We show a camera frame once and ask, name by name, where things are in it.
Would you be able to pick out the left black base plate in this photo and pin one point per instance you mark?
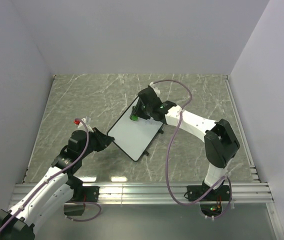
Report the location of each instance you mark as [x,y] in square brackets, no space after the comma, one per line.
[86,194]

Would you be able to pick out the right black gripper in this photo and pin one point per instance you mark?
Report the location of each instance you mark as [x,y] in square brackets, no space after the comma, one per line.
[139,111]

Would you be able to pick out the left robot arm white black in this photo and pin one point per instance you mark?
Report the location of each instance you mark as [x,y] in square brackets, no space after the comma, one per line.
[58,186]

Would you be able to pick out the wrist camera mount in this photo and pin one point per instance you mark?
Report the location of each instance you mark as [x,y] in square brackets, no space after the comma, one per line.
[83,124]
[155,87]

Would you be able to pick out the aluminium front rail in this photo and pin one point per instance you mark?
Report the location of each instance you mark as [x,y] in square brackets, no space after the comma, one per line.
[156,193]

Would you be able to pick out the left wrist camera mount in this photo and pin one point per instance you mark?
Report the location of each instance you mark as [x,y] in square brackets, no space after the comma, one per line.
[83,124]

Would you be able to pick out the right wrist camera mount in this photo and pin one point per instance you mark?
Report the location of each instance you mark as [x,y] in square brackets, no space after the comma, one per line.
[155,87]

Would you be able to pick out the aluminium right side rail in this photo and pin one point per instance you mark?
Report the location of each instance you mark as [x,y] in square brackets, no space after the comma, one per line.
[252,166]

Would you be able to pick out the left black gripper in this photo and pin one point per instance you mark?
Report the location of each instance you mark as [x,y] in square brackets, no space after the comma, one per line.
[103,140]

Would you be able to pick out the small black-framed whiteboard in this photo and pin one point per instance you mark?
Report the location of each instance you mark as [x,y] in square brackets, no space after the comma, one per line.
[133,136]

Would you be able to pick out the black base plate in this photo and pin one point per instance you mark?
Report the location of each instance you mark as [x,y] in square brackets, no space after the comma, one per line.
[86,194]
[194,192]

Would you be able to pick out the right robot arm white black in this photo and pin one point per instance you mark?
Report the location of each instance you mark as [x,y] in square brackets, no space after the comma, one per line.
[220,142]

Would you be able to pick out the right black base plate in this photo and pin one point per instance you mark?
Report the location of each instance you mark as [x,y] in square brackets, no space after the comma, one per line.
[194,192]

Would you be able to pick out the green whiteboard eraser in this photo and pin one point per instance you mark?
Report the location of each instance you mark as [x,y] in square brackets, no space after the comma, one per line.
[133,116]

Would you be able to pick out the aluminium rail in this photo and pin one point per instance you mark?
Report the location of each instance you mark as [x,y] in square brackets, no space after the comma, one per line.
[156,193]
[252,166]

